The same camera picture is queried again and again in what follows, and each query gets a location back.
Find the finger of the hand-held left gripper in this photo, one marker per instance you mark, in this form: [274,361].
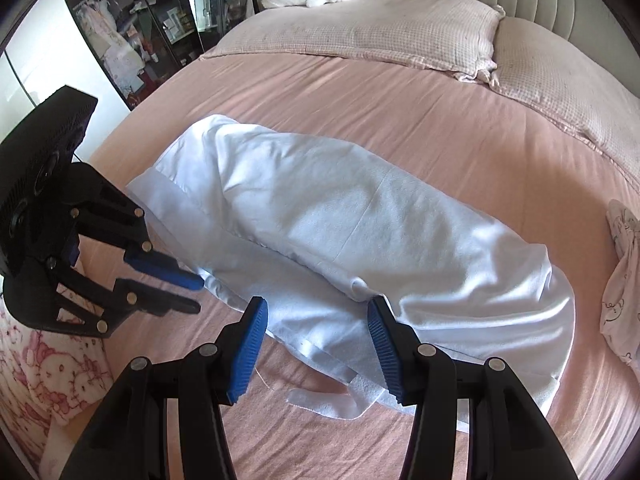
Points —
[160,267]
[150,297]

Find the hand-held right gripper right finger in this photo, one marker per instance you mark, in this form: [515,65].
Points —
[387,350]

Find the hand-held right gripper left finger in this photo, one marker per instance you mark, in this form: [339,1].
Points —
[247,355]

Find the white navy-trimmed T-shirt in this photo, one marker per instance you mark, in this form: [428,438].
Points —
[375,240]

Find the white wardrobe door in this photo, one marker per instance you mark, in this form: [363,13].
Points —
[40,60]

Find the person's pink printed pajamas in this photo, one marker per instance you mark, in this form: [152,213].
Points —
[55,375]

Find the dark glass display cabinet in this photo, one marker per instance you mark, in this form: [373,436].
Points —
[150,20]

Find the pink bed sheet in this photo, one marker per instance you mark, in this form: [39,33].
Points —
[350,110]

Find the pink printed garment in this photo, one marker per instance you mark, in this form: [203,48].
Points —
[622,285]

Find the beige waffle pillow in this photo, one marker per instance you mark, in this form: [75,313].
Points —
[375,30]
[575,85]

